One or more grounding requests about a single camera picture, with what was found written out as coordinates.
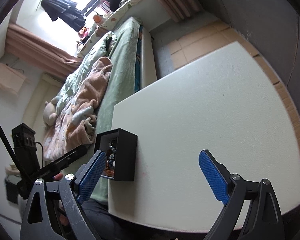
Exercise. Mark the bed with green sheet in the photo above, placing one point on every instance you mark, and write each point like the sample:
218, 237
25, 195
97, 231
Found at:
123, 83

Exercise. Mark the person's left hand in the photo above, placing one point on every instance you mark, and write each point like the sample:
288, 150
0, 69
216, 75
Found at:
62, 216

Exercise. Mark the floral window sill cushion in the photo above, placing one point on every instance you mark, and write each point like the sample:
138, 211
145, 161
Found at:
106, 24

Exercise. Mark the pale green quilt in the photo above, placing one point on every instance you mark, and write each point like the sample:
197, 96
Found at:
73, 82

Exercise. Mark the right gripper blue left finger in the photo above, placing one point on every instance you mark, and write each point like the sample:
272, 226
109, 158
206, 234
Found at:
89, 175

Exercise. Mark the pink fleece blanket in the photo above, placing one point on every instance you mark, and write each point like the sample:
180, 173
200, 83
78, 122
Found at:
81, 127

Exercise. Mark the black square jewelry box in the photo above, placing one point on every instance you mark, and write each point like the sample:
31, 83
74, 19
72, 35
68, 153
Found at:
125, 161

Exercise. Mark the left pink curtain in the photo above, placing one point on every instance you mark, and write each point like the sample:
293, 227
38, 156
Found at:
34, 50

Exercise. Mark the blue flower jewelry in box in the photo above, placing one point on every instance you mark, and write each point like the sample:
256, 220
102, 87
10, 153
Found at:
111, 156

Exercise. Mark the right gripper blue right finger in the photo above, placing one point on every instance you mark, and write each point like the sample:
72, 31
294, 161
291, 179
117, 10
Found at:
225, 186

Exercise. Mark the pink cloth on wall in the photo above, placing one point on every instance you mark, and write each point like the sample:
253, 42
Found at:
11, 80

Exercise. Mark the beige stuffed toy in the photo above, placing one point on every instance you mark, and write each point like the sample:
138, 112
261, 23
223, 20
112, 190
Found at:
49, 113

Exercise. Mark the white table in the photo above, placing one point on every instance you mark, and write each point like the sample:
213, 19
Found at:
204, 105

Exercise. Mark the dark clothes hanging at window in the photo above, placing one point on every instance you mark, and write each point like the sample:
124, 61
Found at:
65, 10

